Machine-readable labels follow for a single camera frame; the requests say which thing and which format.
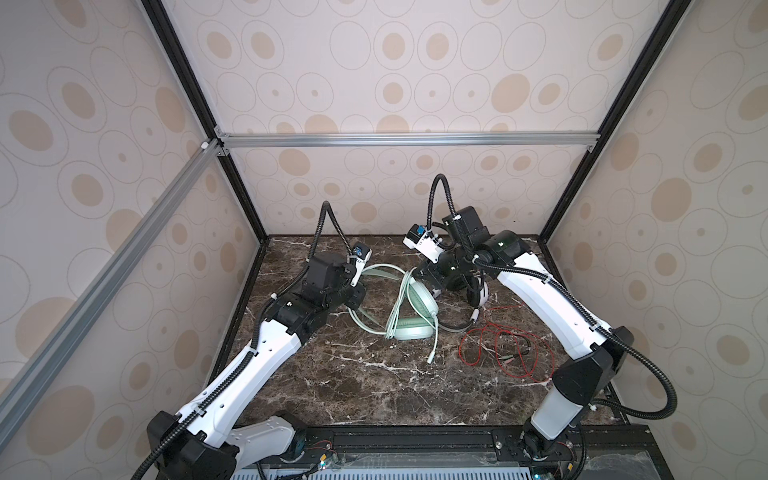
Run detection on white black headphones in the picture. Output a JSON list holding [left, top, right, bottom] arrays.
[[437, 276, 489, 333]]

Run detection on mint green headphones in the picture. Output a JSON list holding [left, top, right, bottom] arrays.
[[348, 264, 439, 341]]

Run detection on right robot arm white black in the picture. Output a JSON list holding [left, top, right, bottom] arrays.
[[406, 201, 678, 458]]

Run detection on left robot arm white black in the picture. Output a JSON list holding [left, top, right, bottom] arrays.
[[133, 202, 371, 479]]

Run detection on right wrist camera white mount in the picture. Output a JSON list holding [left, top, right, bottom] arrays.
[[403, 224, 445, 264]]

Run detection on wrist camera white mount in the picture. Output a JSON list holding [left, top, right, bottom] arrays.
[[403, 224, 445, 264], [348, 242, 372, 287]]

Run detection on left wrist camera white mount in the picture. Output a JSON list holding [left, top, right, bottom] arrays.
[[348, 242, 372, 287]]

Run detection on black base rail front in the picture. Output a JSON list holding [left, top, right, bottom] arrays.
[[157, 424, 673, 480]]

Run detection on aluminium rail back wall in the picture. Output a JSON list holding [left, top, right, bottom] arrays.
[[220, 131, 600, 149]]

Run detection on aluminium rail wall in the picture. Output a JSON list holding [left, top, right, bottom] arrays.
[[1, 139, 223, 449], [220, 131, 600, 149]]

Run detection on black frame post right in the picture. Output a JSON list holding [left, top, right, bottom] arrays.
[[539, 0, 693, 245]]

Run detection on black frame post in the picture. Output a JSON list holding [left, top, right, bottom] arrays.
[[539, 0, 693, 245], [140, 0, 268, 243]]

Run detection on black frame post left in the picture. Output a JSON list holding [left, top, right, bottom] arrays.
[[140, 0, 268, 243]]

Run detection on aluminium rail left wall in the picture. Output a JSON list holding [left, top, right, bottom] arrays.
[[1, 139, 223, 449]]

